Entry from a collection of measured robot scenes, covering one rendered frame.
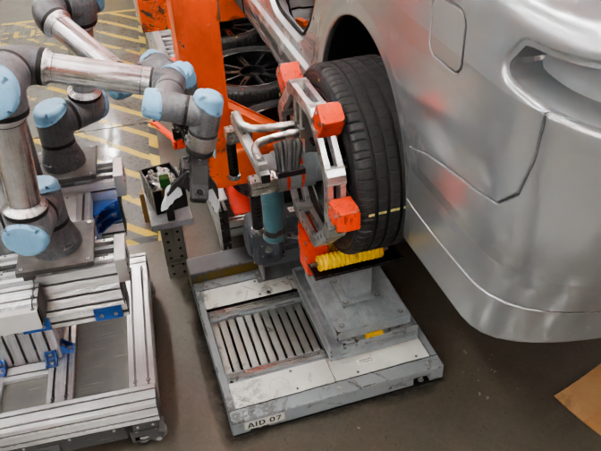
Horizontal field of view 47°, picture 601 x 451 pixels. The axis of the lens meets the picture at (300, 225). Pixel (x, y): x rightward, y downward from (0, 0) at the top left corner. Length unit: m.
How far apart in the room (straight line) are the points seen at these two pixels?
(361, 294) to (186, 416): 0.81
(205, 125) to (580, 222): 0.89
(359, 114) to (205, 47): 0.75
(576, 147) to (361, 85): 0.89
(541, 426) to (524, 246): 1.20
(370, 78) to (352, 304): 0.94
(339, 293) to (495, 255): 1.15
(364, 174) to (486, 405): 1.08
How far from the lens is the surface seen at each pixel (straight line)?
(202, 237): 3.47
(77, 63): 1.85
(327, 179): 2.06
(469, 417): 2.67
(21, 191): 1.89
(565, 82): 1.57
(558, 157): 1.48
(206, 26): 2.56
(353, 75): 2.18
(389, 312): 2.68
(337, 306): 2.69
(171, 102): 1.71
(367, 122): 2.08
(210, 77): 2.63
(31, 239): 1.95
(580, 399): 2.81
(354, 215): 2.05
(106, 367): 2.63
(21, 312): 2.15
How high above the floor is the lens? 2.07
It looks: 36 degrees down
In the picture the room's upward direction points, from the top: 3 degrees counter-clockwise
